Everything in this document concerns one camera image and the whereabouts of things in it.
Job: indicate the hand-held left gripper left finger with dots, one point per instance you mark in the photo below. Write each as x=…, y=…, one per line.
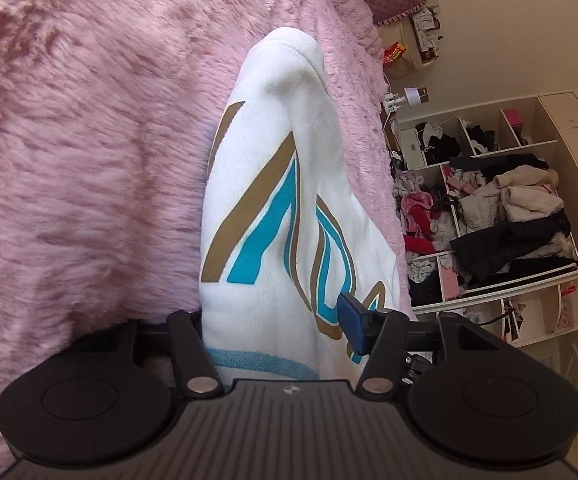
x=189, y=350

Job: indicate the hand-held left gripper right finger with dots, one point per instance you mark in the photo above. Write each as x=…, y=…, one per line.
x=355, y=325

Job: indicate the white sweatshirt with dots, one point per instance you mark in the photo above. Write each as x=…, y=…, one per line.
x=294, y=110

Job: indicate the pile of pink red clothes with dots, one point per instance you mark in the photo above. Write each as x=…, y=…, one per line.
x=416, y=215

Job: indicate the black jacket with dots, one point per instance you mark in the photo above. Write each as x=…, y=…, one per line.
x=509, y=245

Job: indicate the beige coat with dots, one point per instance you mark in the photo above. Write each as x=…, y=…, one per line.
x=514, y=195

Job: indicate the white power strip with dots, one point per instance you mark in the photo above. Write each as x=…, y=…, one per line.
x=391, y=102

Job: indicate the pink fluffy blanket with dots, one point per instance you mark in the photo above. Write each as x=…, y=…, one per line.
x=94, y=135

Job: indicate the white table lamp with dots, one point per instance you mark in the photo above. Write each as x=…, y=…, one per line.
x=415, y=96

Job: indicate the pink box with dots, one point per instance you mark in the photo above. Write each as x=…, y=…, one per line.
x=513, y=125

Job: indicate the red snack bag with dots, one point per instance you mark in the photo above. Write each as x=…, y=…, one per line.
x=395, y=55

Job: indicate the white open wardrobe shelf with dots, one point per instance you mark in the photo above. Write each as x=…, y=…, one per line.
x=564, y=125

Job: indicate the cream nightstand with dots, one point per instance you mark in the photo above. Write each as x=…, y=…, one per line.
x=426, y=35

